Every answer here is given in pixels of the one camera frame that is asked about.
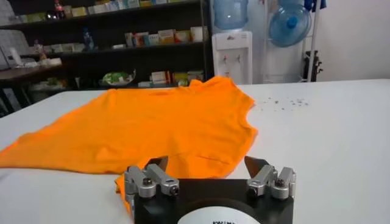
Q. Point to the yellow green medicine box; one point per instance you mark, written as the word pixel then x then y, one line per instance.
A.
pixel 181 78

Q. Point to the white water dispenser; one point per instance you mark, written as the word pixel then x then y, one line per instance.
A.
pixel 233 64

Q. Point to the cola bottle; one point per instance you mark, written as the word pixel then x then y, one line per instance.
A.
pixel 59 10

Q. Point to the blue hanging cloth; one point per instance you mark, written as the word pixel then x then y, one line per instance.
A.
pixel 317 4

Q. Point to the pink capped clear bottle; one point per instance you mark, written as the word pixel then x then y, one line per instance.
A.
pixel 37 50

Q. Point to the white orange medicine box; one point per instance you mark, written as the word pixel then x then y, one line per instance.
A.
pixel 166 36

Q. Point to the flat white small box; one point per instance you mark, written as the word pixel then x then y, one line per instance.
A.
pixel 144 84

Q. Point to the black tripod stand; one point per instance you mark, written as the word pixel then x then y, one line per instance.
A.
pixel 312 65

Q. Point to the white red medicine box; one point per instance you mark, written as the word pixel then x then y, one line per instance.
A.
pixel 158 77

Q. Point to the white green medicine box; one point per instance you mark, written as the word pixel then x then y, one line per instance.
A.
pixel 195 75

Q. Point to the green white plastic bag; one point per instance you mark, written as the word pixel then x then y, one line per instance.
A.
pixel 117 78

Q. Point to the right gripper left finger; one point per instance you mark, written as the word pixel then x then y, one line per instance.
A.
pixel 143 182

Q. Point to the orange t-shirt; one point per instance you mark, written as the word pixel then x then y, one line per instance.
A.
pixel 152 128

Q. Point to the blue standing fan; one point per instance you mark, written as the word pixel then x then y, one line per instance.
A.
pixel 314 36

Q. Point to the black shelving unit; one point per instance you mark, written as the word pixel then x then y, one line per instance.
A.
pixel 106 33

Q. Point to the blue water jug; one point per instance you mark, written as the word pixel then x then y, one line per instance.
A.
pixel 291 2
pixel 230 13
pixel 289 25

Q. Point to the blue plastic bottle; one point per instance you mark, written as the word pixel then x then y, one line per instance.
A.
pixel 88 39

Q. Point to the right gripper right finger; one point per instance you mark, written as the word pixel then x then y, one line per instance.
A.
pixel 274 182

